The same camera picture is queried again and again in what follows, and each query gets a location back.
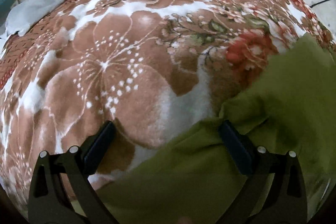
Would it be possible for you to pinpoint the grey cloth on bed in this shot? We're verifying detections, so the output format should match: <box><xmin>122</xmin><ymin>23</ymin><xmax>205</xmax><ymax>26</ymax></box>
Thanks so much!
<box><xmin>5</xmin><ymin>0</ymin><xmax>66</xmax><ymax>36</ymax></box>

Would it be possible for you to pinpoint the olive green garment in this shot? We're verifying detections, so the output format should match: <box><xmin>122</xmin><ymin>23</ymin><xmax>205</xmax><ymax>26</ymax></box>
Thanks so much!
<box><xmin>98</xmin><ymin>35</ymin><xmax>335</xmax><ymax>223</ymax></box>

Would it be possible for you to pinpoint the black floor cable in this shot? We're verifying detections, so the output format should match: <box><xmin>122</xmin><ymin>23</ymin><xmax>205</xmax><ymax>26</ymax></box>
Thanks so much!
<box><xmin>309</xmin><ymin>0</ymin><xmax>336</xmax><ymax>8</ymax></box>

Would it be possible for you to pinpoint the brown floral fleece blanket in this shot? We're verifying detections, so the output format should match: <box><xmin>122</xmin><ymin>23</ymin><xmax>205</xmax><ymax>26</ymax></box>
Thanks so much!
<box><xmin>1</xmin><ymin>0</ymin><xmax>335</xmax><ymax>213</ymax></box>

